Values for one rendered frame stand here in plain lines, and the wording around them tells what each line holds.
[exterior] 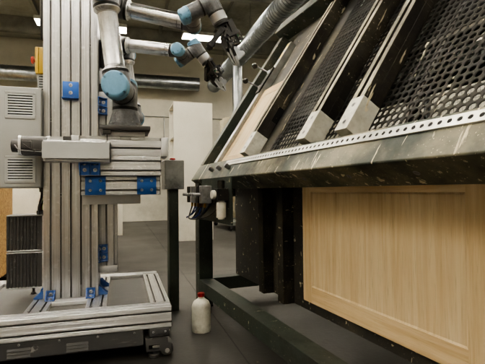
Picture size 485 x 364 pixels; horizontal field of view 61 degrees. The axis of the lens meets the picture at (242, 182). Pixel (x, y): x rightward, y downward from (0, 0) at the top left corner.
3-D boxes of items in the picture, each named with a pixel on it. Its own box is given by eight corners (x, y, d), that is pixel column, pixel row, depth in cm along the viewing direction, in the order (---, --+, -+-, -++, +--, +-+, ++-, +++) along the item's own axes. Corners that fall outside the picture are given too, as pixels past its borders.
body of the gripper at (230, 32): (245, 40, 185) (232, 15, 184) (228, 48, 183) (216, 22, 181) (239, 46, 192) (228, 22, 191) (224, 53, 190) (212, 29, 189)
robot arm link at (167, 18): (101, 20, 200) (199, 41, 203) (94, 10, 189) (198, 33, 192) (105, -3, 201) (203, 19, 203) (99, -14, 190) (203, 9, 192)
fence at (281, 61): (218, 167, 248) (213, 163, 247) (291, 47, 269) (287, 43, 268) (221, 167, 244) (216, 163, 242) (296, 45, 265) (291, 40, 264)
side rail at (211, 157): (213, 174, 273) (200, 165, 270) (291, 48, 298) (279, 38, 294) (216, 174, 268) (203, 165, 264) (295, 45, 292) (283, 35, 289)
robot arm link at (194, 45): (185, 45, 256) (197, 37, 256) (196, 61, 258) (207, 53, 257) (185, 43, 248) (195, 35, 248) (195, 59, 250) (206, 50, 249)
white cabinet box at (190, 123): (169, 237, 654) (168, 109, 658) (205, 235, 670) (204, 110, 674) (174, 241, 596) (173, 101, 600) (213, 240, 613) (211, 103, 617)
